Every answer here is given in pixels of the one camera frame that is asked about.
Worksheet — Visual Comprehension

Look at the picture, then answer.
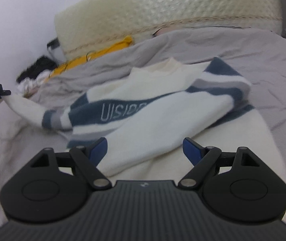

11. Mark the white blue striped fleece sweater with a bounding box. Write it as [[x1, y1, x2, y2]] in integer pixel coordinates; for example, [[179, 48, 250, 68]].
[[4, 58, 286, 181]]

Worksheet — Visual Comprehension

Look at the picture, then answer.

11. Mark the white clothes pile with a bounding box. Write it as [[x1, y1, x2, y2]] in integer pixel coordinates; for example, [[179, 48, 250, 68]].
[[16, 70, 51, 98]]

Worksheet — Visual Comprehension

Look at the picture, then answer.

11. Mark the black clothes pile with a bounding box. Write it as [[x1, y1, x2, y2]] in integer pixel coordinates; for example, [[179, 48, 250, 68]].
[[16, 56, 58, 83]]

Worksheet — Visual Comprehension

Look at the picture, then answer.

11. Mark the grey bed duvet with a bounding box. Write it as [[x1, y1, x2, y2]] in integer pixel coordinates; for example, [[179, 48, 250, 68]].
[[0, 27, 286, 226]]

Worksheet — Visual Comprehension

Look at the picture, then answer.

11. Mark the cream quilted headboard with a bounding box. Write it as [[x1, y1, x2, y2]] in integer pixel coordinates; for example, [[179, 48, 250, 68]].
[[54, 0, 283, 59]]

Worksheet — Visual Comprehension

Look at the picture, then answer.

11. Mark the black wall socket plate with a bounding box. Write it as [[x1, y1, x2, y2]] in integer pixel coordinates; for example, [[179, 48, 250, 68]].
[[47, 38, 60, 51]]

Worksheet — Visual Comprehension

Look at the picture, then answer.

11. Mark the black cable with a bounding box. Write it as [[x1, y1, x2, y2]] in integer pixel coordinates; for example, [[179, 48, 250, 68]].
[[47, 47, 97, 79]]

